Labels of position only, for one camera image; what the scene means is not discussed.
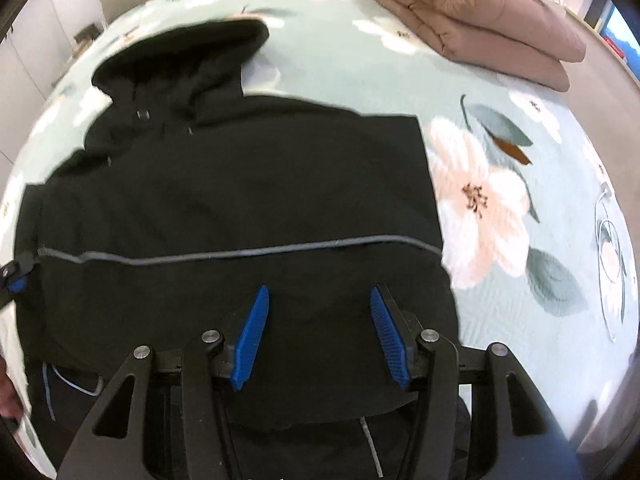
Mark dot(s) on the brown folded quilt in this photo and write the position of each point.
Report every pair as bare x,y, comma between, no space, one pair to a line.
500,35

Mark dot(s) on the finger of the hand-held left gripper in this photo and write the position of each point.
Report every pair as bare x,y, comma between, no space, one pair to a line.
18,282

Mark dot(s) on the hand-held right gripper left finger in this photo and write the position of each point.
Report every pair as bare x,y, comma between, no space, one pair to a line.
252,335

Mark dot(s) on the window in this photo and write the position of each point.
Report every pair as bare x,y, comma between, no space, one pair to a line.
617,30

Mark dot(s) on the white wardrobe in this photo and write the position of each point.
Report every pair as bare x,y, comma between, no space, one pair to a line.
30,60

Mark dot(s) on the black hoodie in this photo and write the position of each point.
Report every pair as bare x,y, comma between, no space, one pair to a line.
250,185

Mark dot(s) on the green floral bedspread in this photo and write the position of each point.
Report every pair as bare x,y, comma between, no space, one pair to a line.
350,60

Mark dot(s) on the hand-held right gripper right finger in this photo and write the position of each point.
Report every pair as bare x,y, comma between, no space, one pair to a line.
387,330

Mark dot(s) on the clear plastic hanger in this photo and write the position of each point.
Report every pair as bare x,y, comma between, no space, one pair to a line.
599,225

